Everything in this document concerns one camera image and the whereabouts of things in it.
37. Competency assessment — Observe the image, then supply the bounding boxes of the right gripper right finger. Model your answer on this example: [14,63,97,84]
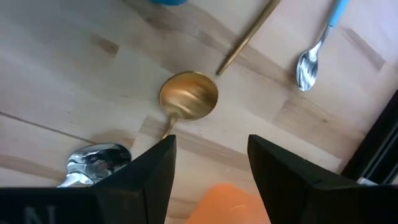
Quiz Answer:
[248,134,398,224]

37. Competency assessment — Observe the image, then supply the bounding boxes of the orange-handled silver spoon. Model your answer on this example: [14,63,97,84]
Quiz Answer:
[57,142,132,189]

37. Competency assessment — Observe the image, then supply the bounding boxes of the blue-handled silver spoon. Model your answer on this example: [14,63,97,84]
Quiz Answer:
[295,0,351,92]

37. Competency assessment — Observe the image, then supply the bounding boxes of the gold metal spoon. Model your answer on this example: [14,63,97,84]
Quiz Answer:
[159,70,219,140]
[216,0,280,77]

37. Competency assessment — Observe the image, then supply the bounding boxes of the orange plastic bin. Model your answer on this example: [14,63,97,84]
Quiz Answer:
[183,183,271,224]

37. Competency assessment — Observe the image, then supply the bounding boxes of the blue plastic bin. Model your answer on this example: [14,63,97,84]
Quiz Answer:
[149,0,189,6]

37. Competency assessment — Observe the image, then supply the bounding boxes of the black table frame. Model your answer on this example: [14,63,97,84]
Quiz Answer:
[340,90,398,187]

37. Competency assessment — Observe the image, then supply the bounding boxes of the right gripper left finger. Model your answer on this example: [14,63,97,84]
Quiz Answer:
[0,134,177,224]

